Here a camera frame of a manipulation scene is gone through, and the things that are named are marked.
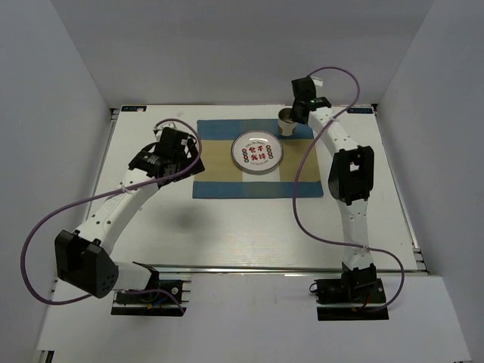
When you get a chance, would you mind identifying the white brown metal cup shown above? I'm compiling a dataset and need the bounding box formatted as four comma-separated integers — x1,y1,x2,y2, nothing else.
278,107,297,137

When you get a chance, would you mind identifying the white plate with red print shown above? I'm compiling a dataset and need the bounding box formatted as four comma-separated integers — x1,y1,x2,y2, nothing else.
231,131,284,175

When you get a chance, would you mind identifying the blue tan white placemat cloth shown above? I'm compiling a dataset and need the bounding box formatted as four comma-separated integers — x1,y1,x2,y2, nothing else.
193,119,313,199

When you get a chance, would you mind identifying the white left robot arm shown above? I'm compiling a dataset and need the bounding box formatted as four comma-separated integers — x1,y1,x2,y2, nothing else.
54,126,204,302

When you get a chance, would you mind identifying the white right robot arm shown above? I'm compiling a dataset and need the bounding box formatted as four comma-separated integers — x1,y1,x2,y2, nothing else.
290,76,376,276

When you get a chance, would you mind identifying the blue label sticker right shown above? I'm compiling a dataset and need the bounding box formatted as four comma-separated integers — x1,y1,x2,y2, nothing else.
347,107,374,114

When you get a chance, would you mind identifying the blue label sticker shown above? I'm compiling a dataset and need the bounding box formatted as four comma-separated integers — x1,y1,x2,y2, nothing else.
347,107,374,114
120,105,147,113

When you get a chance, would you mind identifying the blue label sticker left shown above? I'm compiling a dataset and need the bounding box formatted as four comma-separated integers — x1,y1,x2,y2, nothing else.
120,105,147,113

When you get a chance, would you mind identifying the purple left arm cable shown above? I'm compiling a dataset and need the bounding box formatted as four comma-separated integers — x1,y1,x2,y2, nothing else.
20,118,205,315

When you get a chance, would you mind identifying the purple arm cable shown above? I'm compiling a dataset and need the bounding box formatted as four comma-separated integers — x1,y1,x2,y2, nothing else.
292,66,407,312
20,118,205,315

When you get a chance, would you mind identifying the aluminium table frame rail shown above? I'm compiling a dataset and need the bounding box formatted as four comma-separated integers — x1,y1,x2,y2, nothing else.
97,105,425,273

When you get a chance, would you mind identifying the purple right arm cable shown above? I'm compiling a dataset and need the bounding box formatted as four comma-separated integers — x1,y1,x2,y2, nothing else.
292,66,407,312

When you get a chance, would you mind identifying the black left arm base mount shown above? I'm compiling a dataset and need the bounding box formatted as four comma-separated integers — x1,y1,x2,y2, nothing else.
110,275,191,317

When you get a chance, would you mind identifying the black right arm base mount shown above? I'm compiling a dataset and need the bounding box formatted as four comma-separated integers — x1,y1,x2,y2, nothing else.
309,278,389,321

